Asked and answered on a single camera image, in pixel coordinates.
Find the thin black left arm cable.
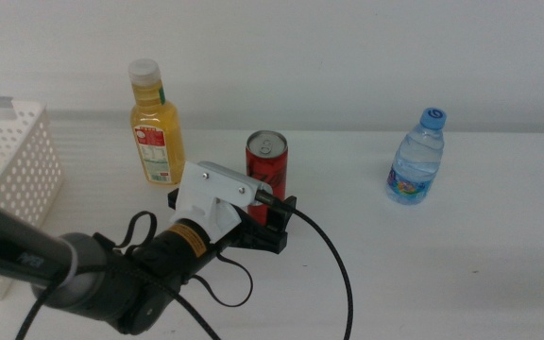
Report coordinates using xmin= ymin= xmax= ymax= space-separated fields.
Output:
xmin=113 ymin=211 xmax=254 ymax=308

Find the clear water bottle blue cap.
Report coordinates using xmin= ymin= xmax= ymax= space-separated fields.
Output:
xmin=384 ymin=107 xmax=448 ymax=207

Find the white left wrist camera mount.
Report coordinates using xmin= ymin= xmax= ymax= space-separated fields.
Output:
xmin=170 ymin=160 xmax=273 ymax=243

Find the yellow juice bottle white cap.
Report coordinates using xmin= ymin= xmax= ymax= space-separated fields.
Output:
xmin=127 ymin=58 xmax=187 ymax=186

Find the white perforated plastic basket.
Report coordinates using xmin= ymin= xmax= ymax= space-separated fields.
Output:
xmin=0 ymin=100 xmax=64 ymax=302

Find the red soda can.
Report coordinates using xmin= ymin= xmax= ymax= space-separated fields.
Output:
xmin=245 ymin=129 xmax=289 ymax=227

